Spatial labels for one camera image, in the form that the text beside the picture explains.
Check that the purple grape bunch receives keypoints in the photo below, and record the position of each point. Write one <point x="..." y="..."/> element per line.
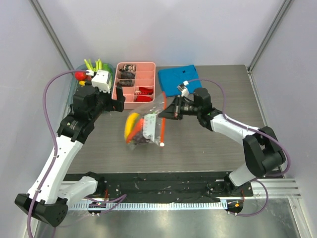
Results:
<point x="140" y="139"/>

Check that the yellow banana bunch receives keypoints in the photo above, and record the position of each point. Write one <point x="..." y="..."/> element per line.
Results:
<point x="84" y="83"/>

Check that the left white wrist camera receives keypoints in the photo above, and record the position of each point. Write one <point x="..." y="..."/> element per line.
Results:
<point x="101" y="79"/>

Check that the clear zip top bag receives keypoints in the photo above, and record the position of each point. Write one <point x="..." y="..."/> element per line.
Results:
<point x="153" y="127"/>

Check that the blue folded cloth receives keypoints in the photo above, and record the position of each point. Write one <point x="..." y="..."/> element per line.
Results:
<point x="170" y="78"/>

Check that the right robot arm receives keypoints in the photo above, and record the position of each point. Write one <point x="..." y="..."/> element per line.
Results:
<point x="261" y="150"/>

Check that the teal food bowl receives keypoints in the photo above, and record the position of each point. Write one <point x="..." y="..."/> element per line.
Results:
<point x="75" y="86"/>

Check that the red apple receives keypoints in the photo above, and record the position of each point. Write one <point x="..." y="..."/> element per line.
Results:
<point x="80" y="76"/>

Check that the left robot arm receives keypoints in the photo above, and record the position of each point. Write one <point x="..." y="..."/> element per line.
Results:
<point x="45" y="201"/>

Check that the pink divided tray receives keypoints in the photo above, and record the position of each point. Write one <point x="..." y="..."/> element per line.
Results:
<point x="145" y="76"/>

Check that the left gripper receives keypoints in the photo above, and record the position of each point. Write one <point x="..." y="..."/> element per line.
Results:
<point x="117" y="105"/>

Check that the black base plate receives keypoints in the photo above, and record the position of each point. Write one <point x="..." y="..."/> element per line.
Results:
<point x="170" y="187"/>

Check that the green celery stalks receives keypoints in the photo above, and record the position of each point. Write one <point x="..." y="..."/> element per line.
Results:
<point x="98" y="65"/>

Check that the perforated cable rail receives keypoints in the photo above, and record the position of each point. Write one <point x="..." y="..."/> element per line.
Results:
<point x="90" y="206"/>

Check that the green lettuce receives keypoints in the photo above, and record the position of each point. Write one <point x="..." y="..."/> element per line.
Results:
<point x="108" y="67"/>

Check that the dark sushi roll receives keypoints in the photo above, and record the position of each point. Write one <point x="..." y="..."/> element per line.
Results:
<point x="125" y="83"/>
<point x="126" y="75"/>
<point x="128" y="68"/>

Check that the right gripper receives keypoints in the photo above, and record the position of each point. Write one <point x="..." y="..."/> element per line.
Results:
<point x="178" y="108"/>

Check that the orange carrot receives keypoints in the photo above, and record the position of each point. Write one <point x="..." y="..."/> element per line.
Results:
<point x="137" y="127"/>

